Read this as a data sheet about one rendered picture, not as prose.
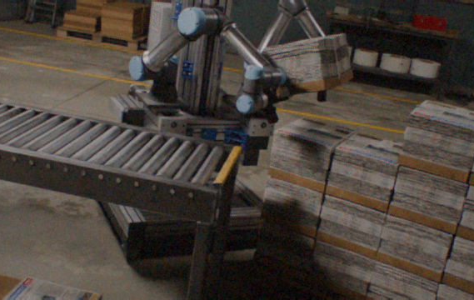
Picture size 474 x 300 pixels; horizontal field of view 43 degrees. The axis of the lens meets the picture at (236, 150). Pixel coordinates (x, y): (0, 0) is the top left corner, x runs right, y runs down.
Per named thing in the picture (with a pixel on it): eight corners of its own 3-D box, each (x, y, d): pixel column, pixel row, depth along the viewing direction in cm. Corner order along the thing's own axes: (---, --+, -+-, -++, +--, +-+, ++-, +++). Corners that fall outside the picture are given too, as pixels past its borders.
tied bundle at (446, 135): (412, 144, 287) (424, 98, 279) (476, 162, 275) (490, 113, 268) (395, 164, 254) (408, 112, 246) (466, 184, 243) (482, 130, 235)
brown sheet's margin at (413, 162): (412, 143, 286) (415, 135, 285) (476, 160, 275) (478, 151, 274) (396, 162, 253) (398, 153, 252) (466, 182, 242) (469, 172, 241)
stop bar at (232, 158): (241, 152, 250) (241, 147, 249) (222, 188, 209) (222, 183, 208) (233, 150, 250) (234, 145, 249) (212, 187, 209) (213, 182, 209)
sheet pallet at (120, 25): (154, 43, 921) (157, 6, 903) (137, 51, 843) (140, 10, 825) (80, 30, 934) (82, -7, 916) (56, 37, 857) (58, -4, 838)
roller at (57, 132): (79, 128, 262) (80, 117, 261) (27, 162, 218) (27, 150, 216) (68, 127, 263) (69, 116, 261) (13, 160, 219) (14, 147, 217)
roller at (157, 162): (177, 149, 257) (182, 140, 256) (143, 188, 213) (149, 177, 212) (167, 143, 257) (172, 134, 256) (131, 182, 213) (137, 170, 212)
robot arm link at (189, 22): (154, 84, 298) (223, 26, 262) (131, 86, 287) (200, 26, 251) (146, 62, 300) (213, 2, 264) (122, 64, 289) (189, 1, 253)
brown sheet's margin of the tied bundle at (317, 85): (281, 94, 290) (280, 85, 290) (337, 86, 276) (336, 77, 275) (266, 97, 277) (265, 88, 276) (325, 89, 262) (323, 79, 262)
